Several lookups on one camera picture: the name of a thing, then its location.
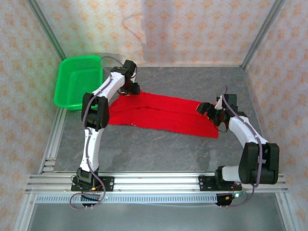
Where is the red t-shirt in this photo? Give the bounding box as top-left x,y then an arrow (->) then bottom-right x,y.
108,90 -> 219,140

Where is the green plastic basket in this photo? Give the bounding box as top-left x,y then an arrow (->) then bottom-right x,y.
53,55 -> 105,112

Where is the grey metal shelf panel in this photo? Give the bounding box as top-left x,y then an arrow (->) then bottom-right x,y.
26,203 -> 288,231

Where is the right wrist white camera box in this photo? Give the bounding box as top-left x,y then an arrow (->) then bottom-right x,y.
215,95 -> 225,111

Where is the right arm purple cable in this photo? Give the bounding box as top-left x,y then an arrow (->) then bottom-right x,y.
216,85 -> 263,209

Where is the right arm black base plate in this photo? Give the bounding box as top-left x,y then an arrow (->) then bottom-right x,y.
198,175 -> 243,193

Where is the aluminium mounting rail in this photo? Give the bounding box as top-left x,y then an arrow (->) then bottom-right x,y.
25,173 -> 289,193

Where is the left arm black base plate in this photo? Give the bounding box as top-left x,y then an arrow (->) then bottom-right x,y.
71,176 -> 115,193

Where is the aluminium frame post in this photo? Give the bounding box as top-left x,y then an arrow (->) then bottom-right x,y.
240,0 -> 286,70
26,0 -> 67,63

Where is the slotted grey cable duct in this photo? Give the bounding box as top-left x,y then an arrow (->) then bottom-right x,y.
35,194 -> 218,204

